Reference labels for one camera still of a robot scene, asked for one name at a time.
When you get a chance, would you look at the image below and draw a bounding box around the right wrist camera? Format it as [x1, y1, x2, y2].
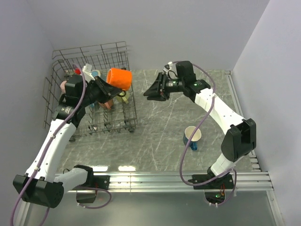
[163, 62, 175, 74]

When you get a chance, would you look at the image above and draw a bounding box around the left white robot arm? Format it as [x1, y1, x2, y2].
[13, 75, 122, 208]

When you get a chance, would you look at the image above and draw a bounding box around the dark blue white-inside mug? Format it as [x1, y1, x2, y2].
[183, 126, 202, 151]

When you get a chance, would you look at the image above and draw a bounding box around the orange enamel mug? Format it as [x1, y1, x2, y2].
[106, 68, 132, 91]

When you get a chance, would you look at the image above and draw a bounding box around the light pink mug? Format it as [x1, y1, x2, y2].
[60, 81, 67, 94]

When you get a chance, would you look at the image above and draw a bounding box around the grey wire dish rack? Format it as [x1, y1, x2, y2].
[42, 41, 137, 140]

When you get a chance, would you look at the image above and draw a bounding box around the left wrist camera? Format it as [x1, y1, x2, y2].
[73, 64, 95, 83]

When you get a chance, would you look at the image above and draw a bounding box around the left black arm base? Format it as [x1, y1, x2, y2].
[74, 175, 110, 190]

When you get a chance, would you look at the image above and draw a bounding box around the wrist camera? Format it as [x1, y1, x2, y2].
[163, 62, 175, 74]
[73, 64, 95, 83]

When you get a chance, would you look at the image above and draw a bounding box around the light blue yellow-inside mug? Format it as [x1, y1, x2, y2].
[91, 70, 101, 78]

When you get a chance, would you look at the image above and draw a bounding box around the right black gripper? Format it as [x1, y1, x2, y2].
[143, 72, 185, 102]

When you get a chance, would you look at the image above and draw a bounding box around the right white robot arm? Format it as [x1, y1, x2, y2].
[143, 61, 256, 188]

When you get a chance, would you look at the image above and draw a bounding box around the pale yellow mug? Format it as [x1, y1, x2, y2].
[116, 91, 130, 104]

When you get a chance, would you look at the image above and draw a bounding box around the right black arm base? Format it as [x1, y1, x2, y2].
[188, 173, 234, 190]

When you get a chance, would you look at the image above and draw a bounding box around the aluminium mounting rail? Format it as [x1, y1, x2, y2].
[25, 170, 275, 194]

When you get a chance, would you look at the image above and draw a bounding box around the salmon pink mug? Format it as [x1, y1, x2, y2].
[98, 99, 114, 110]

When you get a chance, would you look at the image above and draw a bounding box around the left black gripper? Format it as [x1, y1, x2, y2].
[79, 75, 122, 106]

